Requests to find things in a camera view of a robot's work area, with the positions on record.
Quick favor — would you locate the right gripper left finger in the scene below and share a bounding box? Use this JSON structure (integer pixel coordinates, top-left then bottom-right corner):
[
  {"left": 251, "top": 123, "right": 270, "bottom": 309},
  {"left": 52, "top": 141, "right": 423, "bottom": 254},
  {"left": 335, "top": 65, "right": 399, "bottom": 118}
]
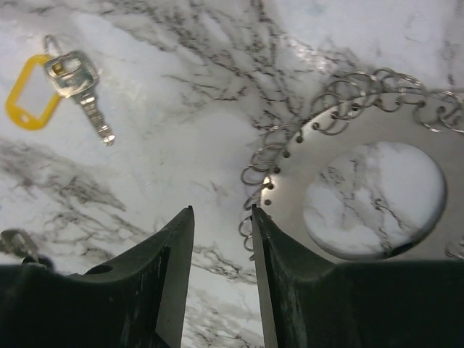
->
[{"left": 1, "top": 207, "right": 195, "bottom": 347}]

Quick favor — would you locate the metal disc with keyrings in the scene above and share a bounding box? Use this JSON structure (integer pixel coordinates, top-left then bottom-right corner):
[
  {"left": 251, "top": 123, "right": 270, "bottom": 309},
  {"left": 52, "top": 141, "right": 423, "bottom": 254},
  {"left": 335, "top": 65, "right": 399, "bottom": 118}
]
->
[{"left": 242, "top": 68, "right": 463, "bottom": 263}]

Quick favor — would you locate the key with yellow tag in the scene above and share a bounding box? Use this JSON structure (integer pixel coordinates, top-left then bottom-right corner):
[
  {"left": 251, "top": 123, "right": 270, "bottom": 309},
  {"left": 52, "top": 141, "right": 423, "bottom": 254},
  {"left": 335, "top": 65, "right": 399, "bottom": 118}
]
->
[{"left": 4, "top": 34, "right": 116, "bottom": 146}]

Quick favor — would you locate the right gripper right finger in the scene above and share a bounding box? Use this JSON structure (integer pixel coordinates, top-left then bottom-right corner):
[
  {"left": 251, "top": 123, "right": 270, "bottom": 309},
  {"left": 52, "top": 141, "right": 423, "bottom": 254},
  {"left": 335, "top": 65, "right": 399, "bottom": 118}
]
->
[{"left": 252, "top": 207, "right": 463, "bottom": 347}]

